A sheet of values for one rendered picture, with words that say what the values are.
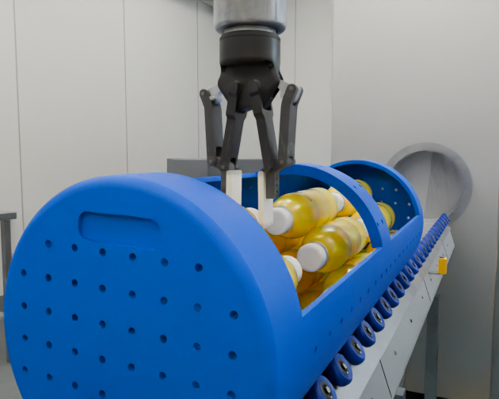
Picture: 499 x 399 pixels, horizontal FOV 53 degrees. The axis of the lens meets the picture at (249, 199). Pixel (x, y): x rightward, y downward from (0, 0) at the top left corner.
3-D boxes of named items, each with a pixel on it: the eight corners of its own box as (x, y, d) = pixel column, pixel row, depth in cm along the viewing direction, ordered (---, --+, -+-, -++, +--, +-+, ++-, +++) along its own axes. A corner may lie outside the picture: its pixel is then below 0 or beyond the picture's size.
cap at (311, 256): (295, 258, 73) (291, 260, 71) (310, 237, 72) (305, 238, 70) (317, 275, 72) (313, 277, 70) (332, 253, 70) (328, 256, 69)
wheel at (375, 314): (374, 302, 90) (364, 307, 91) (368, 309, 86) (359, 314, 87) (389, 323, 89) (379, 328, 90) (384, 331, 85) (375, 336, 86)
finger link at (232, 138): (240, 81, 61) (230, 80, 61) (223, 172, 63) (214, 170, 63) (253, 85, 64) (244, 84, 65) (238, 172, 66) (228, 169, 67)
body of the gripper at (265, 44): (293, 37, 63) (292, 112, 64) (234, 43, 67) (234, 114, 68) (268, 23, 57) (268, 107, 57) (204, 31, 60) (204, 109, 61)
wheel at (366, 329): (363, 313, 83) (354, 320, 84) (357, 322, 79) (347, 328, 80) (380, 337, 82) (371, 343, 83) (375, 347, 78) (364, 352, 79)
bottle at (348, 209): (375, 207, 113) (356, 216, 97) (345, 212, 117) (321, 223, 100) (369, 176, 113) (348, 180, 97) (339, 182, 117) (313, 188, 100)
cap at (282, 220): (281, 238, 73) (276, 241, 72) (262, 221, 74) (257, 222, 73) (297, 218, 72) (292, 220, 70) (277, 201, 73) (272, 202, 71)
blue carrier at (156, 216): (419, 286, 116) (428, 162, 113) (266, 568, 38) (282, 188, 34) (302, 269, 128) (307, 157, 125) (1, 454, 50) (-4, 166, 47)
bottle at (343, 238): (320, 240, 90) (281, 260, 74) (341, 207, 88) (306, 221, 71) (352, 264, 88) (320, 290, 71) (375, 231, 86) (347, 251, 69)
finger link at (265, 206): (267, 170, 64) (272, 170, 64) (268, 225, 65) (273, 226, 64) (257, 171, 61) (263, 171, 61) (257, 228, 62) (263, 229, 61)
